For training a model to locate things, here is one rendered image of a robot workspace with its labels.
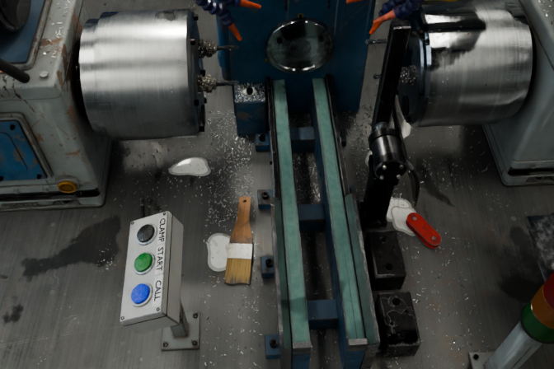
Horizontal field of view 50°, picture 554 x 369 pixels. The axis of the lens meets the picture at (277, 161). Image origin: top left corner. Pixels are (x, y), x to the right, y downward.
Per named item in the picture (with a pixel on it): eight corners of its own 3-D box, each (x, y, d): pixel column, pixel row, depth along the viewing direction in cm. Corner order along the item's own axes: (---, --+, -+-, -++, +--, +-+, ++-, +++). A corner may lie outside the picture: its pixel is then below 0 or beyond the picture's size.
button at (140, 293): (138, 290, 87) (130, 285, 85) (155, 285, 86) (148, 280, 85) (135, 309, 85) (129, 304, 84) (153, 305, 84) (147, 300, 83)
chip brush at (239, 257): (233, 198, 127) (233, 195, 126) (256, 198, 127) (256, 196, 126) (223, 285, 114) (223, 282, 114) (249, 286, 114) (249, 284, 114)
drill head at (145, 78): (58, 81, 133) (21, -12, 113) (222, 75, 134) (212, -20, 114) (38, 170, 117) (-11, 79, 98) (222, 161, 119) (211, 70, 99)
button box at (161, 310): (147, 235, 98) (128, 219, 94) (184, 224, 96) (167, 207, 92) (138, 334, 87) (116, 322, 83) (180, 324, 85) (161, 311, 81)
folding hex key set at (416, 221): (401, 221, 123) (403, 217, 122) (413, 214, 124) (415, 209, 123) (431, 252, 119) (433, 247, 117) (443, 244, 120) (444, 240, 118)
